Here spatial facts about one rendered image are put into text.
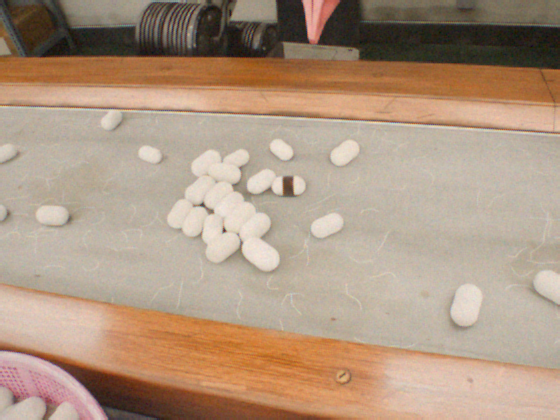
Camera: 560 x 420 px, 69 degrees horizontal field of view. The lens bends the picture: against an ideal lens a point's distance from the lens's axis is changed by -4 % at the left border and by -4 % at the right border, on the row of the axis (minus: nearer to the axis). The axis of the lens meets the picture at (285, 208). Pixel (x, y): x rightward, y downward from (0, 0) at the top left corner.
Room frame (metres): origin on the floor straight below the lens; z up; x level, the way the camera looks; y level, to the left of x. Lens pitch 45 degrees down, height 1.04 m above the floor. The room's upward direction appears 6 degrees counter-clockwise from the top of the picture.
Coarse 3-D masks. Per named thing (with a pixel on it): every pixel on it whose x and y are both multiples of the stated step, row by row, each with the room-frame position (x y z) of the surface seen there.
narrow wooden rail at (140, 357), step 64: (0, 320) 0.18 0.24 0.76; (64, 320) 0.18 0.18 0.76; (128, 320) 0.17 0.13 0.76; (192, 320) 0.17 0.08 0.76; (128, 384) 0.13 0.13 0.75; (192, 384) 0.12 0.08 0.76; (256, 384) 0.11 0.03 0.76; (320, 384) 0.11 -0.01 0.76; (384, 384) 0.10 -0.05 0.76; (448, 384) 0.10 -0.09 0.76; (512, 384) 0.09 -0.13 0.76
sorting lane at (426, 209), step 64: (0, 128) 0.52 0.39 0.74; (64, 128) 0.50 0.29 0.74; (128, 128) 0.48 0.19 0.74; (192, 128) 0.46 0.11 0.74; (256, 128) 0.44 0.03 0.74; (320, 128) 0.43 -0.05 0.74; (384, 128) 0.41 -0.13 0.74; (448, 128) 0.40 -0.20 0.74; (0, 192) 0.38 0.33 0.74; (64, 192) 0.36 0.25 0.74; (128, 192) 0.35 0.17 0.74; (320, 192) 0.32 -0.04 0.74; (384, 192) 0.31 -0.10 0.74; (448, 192) 0.30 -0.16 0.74; (512, 192) 0.29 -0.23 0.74; (0, 256) 0.28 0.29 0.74; (64, 256) 0.27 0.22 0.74; (128, 256) 0.26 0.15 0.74; (192, 256) 0.25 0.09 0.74; (320, 256) 0.23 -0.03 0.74; (384, 256) 0.23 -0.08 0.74; (448, 256) 0.22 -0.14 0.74; (512, 256) 0.21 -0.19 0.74; (256, 320) 0.18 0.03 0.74; (320, 320) 0.17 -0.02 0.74; (384, 320) 0.16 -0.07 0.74; (448, 320) 0.16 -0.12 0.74; (512, 320) 0.15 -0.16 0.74
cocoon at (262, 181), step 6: (258, 174) 0.33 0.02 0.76; (264, 174) 0.33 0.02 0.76; (270, 174) 0.33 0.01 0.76; (252, 180) 0.33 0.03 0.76; (258, 180) 0.32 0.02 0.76; (264, 180) 0.33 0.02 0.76; (270, 180) 0.33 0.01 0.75; (252, 186) 0.32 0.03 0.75; (258, 186) 0.32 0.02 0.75; (264, 186) 0.32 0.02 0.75; (270, 186) 0.33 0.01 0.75; (252, 192) 0.32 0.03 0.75; (258, 192) 0.32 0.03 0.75
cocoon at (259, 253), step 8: (248, 240) 0.24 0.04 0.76; (256, 240) 0.24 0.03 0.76; (248, 248) 0.24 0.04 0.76; (256, 248) 0.23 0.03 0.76; (264, 248) 0.23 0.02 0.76; (272, 248) 0.23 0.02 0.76; (248, 256) 0.23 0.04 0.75; (256, 256) 0.23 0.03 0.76; (264, 256) 0.22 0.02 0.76; (272, 256) 0.22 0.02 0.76; (256, 264) 0.22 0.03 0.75; (264, 264) 0.22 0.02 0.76; (272, 264) 0.22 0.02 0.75
